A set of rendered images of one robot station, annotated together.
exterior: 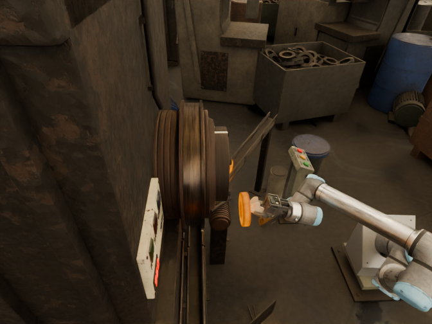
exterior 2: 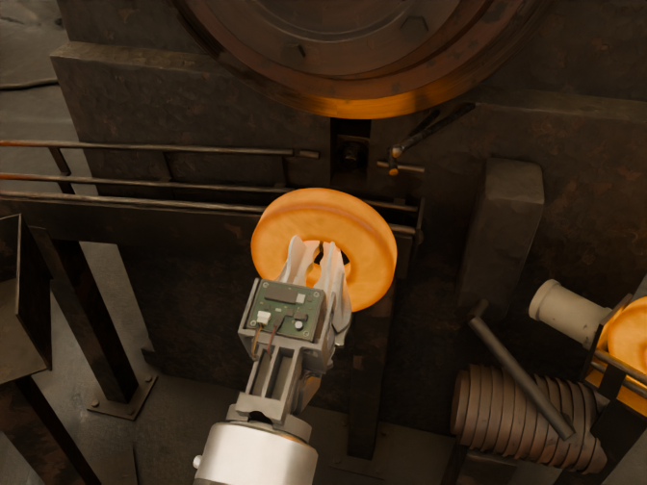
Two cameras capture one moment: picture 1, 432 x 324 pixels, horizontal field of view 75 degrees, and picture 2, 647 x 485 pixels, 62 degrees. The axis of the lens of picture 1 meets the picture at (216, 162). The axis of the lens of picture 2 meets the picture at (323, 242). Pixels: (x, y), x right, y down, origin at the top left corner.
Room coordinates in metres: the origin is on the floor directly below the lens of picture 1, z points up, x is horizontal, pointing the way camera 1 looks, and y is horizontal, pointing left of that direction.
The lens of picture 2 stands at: (0.98, -0.53, 1.22)
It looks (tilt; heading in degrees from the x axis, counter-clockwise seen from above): 43 degrees down; 108
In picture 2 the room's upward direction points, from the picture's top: straight up
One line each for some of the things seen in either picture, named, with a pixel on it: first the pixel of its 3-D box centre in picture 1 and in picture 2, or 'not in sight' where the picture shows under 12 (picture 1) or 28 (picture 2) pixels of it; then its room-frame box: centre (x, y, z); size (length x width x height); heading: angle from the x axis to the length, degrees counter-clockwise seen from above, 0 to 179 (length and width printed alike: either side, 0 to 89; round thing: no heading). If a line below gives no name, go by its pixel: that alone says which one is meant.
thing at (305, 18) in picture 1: (305, 33); not in sight; (5.04, -1.43, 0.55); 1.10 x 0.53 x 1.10; 24
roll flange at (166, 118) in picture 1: (172, 164); not in sight; (0.80, 0.16, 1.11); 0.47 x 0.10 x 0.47; 4
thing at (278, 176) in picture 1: (273, 196); not in sight; (1.49, -0.44, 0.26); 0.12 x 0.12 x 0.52
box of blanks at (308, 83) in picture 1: (299, 83); not in sight; (3.35, -1.01, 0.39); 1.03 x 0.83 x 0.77; 109
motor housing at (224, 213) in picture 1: (218, 231); (499, 474); (1.15, -0.03, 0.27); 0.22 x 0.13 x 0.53; 4
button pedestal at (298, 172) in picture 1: (294, 188); not in sight; (1.54, -0.60, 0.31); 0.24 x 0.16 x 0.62; 4
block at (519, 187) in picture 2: not in sight; (495, 241); (1.04, 0.11, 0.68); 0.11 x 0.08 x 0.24; 94
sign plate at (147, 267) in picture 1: (153, 234); not in sight; (0.46, 0.16, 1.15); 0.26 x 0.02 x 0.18; 4
